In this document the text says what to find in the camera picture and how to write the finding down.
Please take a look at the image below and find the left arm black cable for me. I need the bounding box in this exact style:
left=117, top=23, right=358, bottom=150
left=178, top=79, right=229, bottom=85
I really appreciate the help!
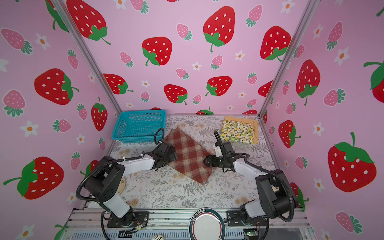
left=75, top=127, right=166, bottom=240

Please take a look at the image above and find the aluminium frame post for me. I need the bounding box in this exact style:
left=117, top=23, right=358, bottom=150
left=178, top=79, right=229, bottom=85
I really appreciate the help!
left=52, top=0, right=122, bottom=115
left=258, top=0, right=320, bottom=119

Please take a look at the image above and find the lemon print skirt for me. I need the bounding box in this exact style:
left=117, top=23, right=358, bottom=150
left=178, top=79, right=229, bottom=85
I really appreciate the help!
left=220, top=120, right=255, bottom=144

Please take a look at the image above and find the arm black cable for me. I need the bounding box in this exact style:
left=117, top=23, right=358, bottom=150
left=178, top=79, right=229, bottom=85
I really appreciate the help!
left=213, top=130, right=296, bottom=240
left=75, top=127, right=166, bottom=240

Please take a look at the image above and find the teal plastic basket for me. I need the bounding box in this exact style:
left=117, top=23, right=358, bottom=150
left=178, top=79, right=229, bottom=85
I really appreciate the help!
left=111, top=110, right=167, bottom=144

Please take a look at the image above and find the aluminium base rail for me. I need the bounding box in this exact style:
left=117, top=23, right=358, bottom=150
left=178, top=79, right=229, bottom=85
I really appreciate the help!
left=55, top=209, right=316, bottom=240

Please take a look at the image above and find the white plate green rim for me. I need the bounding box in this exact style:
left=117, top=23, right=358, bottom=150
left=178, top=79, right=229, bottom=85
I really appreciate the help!
left=188, top=208, right=226, bottom=240

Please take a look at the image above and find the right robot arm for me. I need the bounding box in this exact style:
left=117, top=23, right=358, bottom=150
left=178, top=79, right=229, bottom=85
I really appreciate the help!
left=204, top=141, right=298, bottom=225

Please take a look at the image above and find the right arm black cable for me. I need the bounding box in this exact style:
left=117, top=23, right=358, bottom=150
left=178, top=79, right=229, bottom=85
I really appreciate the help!
left=213, top=130, right=296, bottom=240

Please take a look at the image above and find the aluminium frame post left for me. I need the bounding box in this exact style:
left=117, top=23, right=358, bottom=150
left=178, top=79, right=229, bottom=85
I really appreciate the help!
left=52, top=0, right=122, bottom=115

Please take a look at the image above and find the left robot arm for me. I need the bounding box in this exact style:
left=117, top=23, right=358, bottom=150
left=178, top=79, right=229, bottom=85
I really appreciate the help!
left=76, top=142, right=178, bottom=225

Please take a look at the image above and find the red plaid skirt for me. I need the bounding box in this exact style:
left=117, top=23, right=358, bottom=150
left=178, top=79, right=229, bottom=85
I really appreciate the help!
left=165, top=128, right=213, bottom=185

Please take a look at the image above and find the yellow skirt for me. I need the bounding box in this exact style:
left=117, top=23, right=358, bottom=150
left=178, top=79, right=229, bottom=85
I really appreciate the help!
left=225, top=116, right=259, bottom=145

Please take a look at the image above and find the white chocolate drizzled donut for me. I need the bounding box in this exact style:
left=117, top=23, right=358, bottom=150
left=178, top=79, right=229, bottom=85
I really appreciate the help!
left=151, top=234, right=165, bottom=240

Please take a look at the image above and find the aluminium frame post right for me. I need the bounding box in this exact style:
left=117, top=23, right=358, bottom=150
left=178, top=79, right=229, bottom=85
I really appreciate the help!
left=258, top=0, right=320, bottom=119

